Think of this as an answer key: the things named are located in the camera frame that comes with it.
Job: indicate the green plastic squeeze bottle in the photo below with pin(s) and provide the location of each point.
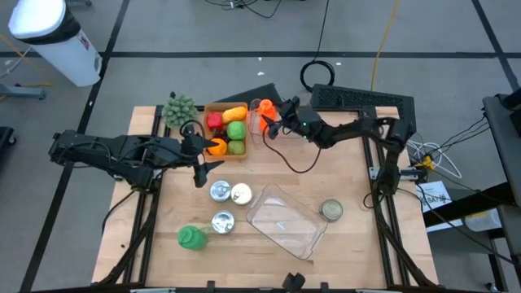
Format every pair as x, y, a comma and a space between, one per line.
191, 238

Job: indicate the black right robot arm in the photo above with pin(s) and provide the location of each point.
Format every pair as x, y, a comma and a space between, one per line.
358, 126

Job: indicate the black equipment base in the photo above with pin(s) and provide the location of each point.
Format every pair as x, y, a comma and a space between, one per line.
5, 138

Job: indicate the white box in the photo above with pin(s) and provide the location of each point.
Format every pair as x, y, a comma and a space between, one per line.
484, 221

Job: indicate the blue red label can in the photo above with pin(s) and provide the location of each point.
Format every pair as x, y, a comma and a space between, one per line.
331, 210

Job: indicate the white printed paper sheet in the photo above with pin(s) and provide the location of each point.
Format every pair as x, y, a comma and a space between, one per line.
437, 199

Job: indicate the Van Camp's tuna can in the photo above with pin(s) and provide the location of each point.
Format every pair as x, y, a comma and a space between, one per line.
222, 221

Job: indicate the black perforated metal panel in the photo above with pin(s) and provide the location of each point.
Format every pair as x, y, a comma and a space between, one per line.
354, 97

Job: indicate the toy orange fruit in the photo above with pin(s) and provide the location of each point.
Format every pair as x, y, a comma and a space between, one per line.
217, 147

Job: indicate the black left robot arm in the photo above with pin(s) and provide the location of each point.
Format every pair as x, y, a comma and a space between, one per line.
102, 154

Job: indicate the green artificial succulent plant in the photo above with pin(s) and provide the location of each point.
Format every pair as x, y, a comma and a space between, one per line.
179, 112

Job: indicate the black lumpy object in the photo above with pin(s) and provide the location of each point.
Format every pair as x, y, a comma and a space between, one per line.
294, 282

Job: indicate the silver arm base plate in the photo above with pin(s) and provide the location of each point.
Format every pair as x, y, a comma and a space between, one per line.
118, 177
407, 173

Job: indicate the black aluminium rig frame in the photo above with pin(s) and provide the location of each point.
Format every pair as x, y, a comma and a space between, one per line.
368, 110

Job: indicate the orange wooden tray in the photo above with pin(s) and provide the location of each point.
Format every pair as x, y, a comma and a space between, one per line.
205, 156

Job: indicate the yellow toy mango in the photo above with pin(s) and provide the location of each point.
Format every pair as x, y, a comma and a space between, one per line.
234, 115

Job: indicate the purple toy grape bunch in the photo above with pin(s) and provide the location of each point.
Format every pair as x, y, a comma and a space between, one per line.
220, 134

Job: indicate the black cart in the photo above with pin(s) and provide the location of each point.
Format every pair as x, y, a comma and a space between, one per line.
504, 134

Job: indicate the black flat panel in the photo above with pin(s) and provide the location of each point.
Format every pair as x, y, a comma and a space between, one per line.
256, 97

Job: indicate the green toy pear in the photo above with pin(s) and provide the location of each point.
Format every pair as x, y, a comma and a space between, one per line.
236, 147

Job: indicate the green toy apple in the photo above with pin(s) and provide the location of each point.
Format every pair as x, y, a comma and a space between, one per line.
236, 130

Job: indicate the orange plastic squeeze bottle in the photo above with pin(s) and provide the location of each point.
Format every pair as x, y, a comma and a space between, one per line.
266, 108

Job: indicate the black table clamp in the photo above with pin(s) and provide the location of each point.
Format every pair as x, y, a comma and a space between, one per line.
210, 287
324, 287

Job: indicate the clear plastic bin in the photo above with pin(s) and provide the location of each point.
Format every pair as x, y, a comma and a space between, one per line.
254, 130
285, 224

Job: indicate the silver-lid tin can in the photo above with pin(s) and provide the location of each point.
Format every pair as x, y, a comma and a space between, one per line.
220, 191

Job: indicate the grey stand foot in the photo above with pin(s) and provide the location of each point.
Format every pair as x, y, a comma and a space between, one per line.
24, 93

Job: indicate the white trash can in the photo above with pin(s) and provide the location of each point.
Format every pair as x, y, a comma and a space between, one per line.
61, 53

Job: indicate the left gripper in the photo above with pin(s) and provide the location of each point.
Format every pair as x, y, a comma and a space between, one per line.
179, 150

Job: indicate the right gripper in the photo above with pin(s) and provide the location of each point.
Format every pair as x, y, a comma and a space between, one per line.
305, 122

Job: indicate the red toy bell pepper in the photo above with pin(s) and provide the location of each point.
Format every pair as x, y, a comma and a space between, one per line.
214, 121

